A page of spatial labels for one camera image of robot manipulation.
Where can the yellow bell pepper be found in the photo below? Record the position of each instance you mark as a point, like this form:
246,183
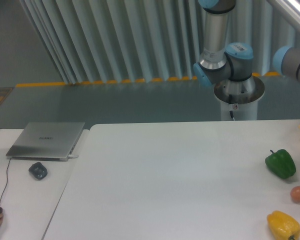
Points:
283,226

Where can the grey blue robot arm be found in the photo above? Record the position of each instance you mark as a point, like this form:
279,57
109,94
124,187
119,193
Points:
229,67

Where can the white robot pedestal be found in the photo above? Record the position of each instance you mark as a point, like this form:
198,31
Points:
238,100

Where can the white folding partition screen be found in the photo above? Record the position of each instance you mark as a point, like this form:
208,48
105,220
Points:
122,40

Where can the white laptop charging plug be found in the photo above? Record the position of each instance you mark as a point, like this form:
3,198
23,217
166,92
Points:
73,156

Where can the dark grey earbuds case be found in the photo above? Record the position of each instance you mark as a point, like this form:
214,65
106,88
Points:
38,171

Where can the silver closed laptop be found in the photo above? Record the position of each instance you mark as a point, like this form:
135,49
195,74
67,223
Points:
47,141

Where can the green bell pepper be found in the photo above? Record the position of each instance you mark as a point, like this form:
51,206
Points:
281,164

